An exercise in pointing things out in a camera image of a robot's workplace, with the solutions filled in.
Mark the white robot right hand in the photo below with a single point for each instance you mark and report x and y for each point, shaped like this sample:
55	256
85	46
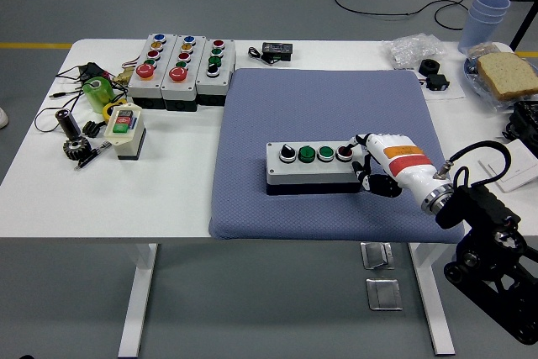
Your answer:
403	161

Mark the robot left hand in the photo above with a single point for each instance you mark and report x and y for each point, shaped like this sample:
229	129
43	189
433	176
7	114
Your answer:
25	356

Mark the grey four-button control box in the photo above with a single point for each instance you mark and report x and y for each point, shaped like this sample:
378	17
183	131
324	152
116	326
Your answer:
311	174

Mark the grey five-button control box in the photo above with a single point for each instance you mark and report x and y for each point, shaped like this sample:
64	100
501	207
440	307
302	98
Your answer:
138	86
176	90

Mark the small black servo block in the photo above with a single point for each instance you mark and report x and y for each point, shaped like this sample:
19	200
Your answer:
437	81

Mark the white paper sheet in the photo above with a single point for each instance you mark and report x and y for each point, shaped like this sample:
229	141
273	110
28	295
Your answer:
456	92

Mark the metal floor socket plate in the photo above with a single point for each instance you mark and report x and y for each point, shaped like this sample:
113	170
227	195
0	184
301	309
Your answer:
378	256
384	294

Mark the clear plastic bag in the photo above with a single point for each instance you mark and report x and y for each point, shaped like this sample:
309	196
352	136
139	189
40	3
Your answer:
407	50

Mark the white table leg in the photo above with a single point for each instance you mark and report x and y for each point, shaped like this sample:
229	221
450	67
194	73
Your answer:
140	291
428	291

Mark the blue-grey padded mat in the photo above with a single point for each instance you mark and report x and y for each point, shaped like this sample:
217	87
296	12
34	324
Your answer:
273	123

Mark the slice of bread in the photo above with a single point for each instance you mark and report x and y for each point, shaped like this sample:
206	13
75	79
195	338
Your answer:
508	73

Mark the stack of pale blue cups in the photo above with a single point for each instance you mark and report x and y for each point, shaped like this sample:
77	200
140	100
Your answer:
479	22

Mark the small black digital meter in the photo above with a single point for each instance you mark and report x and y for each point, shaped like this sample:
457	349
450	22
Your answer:
277	50

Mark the black slanted stand leg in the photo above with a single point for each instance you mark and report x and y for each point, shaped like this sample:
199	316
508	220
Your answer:
525	18

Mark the black metal gear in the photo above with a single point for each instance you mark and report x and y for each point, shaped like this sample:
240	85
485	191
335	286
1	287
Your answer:
77	149

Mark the black cylinder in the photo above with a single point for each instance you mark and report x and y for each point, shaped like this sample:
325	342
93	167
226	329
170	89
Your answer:
69	125

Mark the small black toothed part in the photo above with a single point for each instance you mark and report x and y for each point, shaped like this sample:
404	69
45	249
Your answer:
90	128

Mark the yellow tape roll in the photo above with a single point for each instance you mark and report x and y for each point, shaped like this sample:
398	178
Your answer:
107	110

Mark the green translucent roll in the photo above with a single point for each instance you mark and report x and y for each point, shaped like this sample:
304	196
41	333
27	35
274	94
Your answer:
98	98

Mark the brass fitting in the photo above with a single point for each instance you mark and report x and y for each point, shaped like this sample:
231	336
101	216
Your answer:
122	77

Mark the black power adapter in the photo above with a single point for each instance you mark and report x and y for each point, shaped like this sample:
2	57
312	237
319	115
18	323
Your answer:
92	70

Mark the white wall switch panel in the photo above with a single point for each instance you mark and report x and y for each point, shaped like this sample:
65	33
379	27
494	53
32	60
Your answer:
521	165

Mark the white red-green switch box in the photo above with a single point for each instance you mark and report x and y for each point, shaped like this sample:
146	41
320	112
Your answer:
126	144

